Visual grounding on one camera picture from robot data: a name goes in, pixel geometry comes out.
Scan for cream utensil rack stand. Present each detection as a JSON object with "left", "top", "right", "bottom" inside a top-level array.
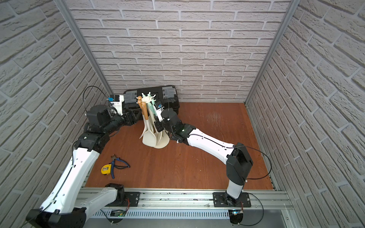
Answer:
[{"left": 141, "top": 92, "right": 170, "bottom": 149}]

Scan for cream spatula wooden handle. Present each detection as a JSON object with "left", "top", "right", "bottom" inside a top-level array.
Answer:
[{"left": 137, "top": 96, "right": 148, "bottom": 138}]

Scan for cream slotted turner wooden handle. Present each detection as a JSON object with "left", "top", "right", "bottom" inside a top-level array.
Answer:
[{"left": 138, "top": 100, "right": 156, "bottom": 147}]

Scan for grey spatula green handle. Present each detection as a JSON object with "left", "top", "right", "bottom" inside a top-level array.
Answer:
[{"left": 147, "top": 102, "right": 156, "bottom": 123}]

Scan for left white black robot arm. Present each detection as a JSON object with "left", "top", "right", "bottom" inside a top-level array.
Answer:
[{"left": 25, "top": 104, "right": 137, "bottom": 228}]

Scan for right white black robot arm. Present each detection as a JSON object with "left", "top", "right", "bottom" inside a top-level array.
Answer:
[{"left": 149, "top": 109, "right": 272, "bottom": 207}]

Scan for black plastic toolbox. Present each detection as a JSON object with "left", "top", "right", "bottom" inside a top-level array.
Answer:
[{"left": 122, "top": 85, "right": 180, "bottom": 117}]

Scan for yellow tape measure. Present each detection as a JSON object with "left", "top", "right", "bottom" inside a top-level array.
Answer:
[{"left": 101, "top": 164, "right": 112, "bottom": 175}]

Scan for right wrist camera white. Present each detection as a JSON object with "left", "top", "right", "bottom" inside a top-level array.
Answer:
[{"left": 154, "top": 100, "right": 163, "bottom": 122}]

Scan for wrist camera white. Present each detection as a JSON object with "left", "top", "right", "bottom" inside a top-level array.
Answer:
[
  {"left": 108, "top": 95, "right": 124, "bottom": 116},
  {"left": 154, "top": 100, "right": 163, "bottom": 122}
]

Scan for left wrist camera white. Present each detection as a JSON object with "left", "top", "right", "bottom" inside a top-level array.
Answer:
[{"left": 108, "top": 95, "right": 124, "bottom": 116}]

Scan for blue handled pliers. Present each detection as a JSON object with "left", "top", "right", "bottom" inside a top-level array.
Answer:
[{"left": 110, "top": 154, "right": 131, "bottom": 179}]

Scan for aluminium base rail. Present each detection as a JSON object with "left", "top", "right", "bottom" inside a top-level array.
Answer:
[{"left": 92, "top": 188, "right": 294, "bottom": 219}]

